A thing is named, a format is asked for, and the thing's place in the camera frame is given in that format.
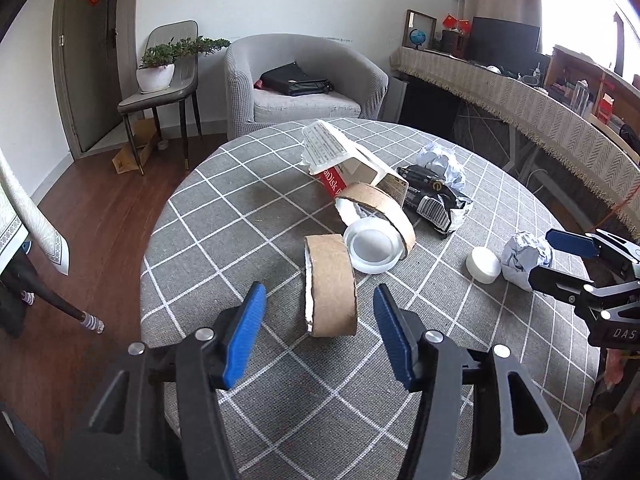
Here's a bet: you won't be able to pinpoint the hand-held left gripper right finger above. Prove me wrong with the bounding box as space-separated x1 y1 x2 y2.
372 283 583 480

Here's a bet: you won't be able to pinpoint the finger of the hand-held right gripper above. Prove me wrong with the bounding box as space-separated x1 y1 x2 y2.
545 228 640 281
528 265 640 321

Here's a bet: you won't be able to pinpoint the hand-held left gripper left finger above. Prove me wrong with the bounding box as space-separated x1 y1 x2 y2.
55 281 268 480

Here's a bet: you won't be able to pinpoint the white paper ball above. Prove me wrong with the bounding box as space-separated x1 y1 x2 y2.
416 142 467 193
501 231 555 293

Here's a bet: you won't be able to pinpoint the torn cardboard tape ring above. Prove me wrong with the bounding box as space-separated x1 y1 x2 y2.
334 182 417 261
301 233 360 338

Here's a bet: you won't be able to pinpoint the black snack packet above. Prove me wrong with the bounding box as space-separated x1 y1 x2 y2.
395 164 473 236

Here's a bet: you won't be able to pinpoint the small white round cap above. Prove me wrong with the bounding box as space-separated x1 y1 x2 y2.
465 246 502 285

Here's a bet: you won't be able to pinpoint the white plastic lid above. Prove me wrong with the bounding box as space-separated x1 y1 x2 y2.
343 216 407 276

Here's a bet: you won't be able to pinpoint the desk with beige fringed cloth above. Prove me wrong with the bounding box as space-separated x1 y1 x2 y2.
389 46 640 211

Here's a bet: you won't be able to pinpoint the wooden desk shelf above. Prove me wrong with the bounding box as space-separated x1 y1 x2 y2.
542 45 640 161

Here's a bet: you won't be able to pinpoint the black furniture leg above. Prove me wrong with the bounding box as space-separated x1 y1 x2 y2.
35 280 106 336

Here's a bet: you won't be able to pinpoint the white and red carton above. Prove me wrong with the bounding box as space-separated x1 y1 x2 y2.
300 120 408 208

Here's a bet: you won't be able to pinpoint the open cardboard box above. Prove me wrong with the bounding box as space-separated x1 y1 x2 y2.
111 119 160 175

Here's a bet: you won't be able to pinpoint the black monitor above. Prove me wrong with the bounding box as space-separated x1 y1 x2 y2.
465 16 542 68

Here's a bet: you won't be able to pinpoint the brown box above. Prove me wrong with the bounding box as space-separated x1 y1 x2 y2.
441 30 468 57

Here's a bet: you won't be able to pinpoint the grey armchair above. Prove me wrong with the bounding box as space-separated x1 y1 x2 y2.
223 34 389 141

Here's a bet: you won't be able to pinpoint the white patterned tablecloth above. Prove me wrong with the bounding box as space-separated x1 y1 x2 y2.
0 150 70 277

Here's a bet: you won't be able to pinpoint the small red flags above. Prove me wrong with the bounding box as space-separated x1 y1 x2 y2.
442 13 472 35

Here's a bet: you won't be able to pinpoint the black handbag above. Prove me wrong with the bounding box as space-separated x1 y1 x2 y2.
259 61 334 97

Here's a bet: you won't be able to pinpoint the grey dining chair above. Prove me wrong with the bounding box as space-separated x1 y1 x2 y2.
117 20 203 177

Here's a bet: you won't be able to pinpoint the potted plant in white pot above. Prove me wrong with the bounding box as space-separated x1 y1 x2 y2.
136 35 232 94

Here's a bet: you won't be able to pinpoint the grey door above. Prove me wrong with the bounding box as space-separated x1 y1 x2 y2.
52 0 141 161

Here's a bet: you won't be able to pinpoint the wooden picture frame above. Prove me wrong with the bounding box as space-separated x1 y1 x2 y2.
402 9 438 51

